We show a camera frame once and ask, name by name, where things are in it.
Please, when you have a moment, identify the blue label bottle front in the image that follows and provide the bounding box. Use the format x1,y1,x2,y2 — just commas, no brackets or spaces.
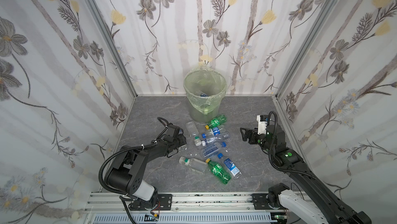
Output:
217,153,242,179

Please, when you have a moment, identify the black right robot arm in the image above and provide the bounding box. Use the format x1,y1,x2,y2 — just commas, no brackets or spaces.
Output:
240,111,372,224

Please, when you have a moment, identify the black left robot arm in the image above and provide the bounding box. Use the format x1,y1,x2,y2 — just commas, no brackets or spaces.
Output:
98,117,187,209

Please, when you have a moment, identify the metal mesh waste bin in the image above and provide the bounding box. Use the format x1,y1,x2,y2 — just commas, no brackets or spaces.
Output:
183,70,227,124

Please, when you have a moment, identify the green plastic bin liner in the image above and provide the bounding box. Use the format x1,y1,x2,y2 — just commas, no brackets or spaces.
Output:
182,65,228,116

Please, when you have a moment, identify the soda water bottle blue cap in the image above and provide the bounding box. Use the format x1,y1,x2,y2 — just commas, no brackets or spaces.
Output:
201,142,227,159

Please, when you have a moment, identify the Pepsi water bottle blue cap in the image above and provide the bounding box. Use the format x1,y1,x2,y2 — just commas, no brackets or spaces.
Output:
201,125,226,139

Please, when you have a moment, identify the clear bottle white cap barcode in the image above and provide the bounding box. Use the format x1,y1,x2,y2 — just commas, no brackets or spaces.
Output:
201,132,231,147

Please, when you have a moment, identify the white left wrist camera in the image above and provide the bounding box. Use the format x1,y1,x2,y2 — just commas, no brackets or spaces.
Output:
162,135,173,143

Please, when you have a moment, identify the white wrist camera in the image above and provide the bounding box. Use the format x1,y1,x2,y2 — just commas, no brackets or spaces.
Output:
162,135,173,143
256,115,268,135

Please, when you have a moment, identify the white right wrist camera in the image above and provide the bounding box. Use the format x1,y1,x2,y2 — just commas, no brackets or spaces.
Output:
256,115,268,135

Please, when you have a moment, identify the white slotted cable duct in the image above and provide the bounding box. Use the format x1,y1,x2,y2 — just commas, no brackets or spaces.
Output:
92,212,278,224

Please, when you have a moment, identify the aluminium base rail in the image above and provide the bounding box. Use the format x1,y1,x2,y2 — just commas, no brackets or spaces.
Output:
84,192,313,224

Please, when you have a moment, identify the right aluminium corner post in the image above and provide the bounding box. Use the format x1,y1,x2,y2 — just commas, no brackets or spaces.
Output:
275,0,338,100

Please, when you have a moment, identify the aluminium corner post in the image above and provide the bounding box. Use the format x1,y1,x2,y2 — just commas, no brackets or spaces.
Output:
85,0,138,99
275,0,338,100

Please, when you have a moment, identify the left aluminium corner post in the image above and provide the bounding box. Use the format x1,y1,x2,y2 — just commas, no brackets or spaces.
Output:
85,0,138,99

